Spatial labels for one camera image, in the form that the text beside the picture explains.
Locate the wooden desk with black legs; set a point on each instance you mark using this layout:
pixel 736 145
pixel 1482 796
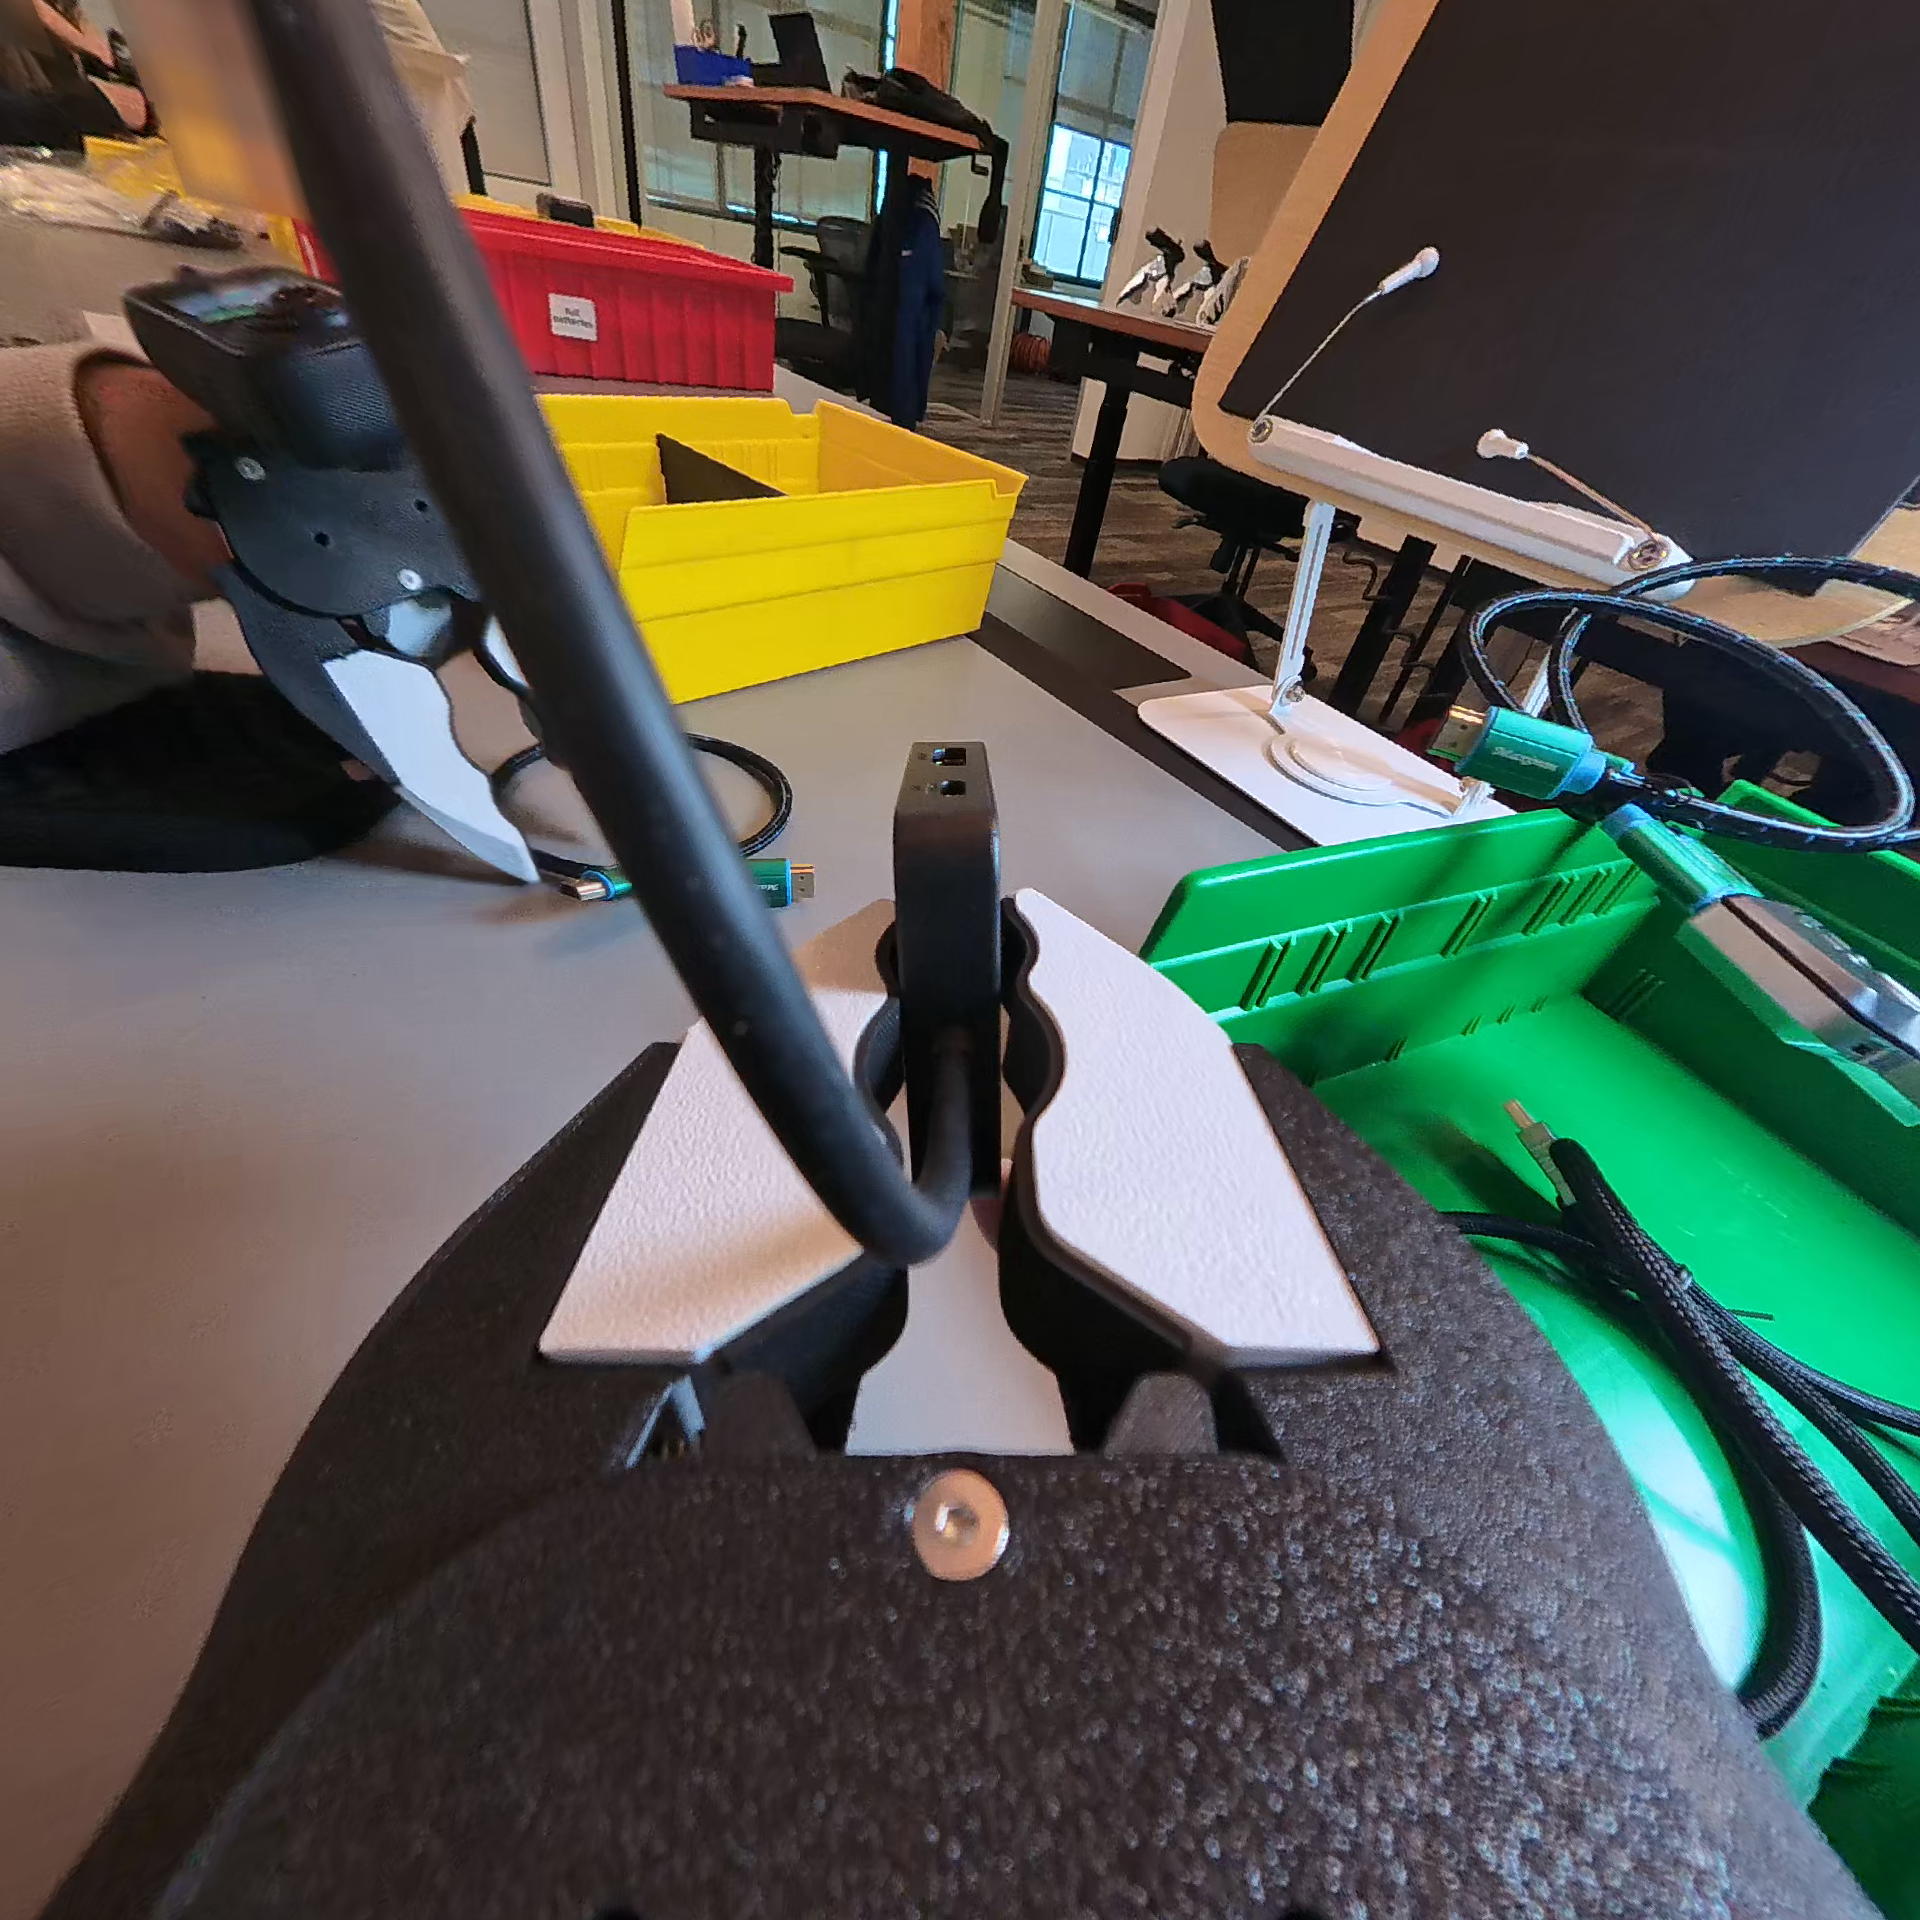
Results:
pixel 1115 321

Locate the blue container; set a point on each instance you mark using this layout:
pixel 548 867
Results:
pixel 706 66

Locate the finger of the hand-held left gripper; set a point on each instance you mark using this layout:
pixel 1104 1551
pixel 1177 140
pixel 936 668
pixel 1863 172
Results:
pixel 505 658
pixel 426 753

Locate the person's left hand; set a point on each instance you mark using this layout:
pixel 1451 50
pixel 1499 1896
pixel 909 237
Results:
pixel 137 450

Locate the black bin divider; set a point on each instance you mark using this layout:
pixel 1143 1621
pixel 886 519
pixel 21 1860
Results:
pixel 706 476

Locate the silver hdmi switch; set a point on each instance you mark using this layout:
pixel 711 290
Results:
pixel 1803 994

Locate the black office chair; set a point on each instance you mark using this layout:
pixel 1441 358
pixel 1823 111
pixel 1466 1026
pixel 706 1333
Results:
pixel 1231 506

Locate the wooden standing desk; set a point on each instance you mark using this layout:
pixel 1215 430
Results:
pixel 838 112

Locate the hanging dark blue jacket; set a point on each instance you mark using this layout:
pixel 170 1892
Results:
pixel 905 302

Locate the white board stand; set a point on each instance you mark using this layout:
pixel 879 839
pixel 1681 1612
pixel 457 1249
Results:
pixel 1441 486

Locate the yellow plastic bin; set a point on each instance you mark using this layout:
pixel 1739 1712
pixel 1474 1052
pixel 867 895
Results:
pixel 806 589

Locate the red plastic bin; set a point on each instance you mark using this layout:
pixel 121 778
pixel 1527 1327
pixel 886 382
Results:
pixel 671 317

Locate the cluster of grey tools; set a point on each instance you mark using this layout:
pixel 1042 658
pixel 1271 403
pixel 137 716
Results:
pixel 1159 273

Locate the black laptop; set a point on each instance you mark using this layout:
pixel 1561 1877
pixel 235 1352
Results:
pixel 798 50

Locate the person's left forearm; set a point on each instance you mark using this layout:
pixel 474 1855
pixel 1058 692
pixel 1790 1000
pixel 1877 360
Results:
pixel 56 603

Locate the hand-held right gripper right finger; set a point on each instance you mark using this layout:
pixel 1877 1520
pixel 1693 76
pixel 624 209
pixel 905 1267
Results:
pixel 1169 1185

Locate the green plastic bin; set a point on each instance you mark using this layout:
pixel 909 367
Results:
pixel 1425 1043

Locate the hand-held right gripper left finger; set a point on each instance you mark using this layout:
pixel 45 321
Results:
pixel 671 1202

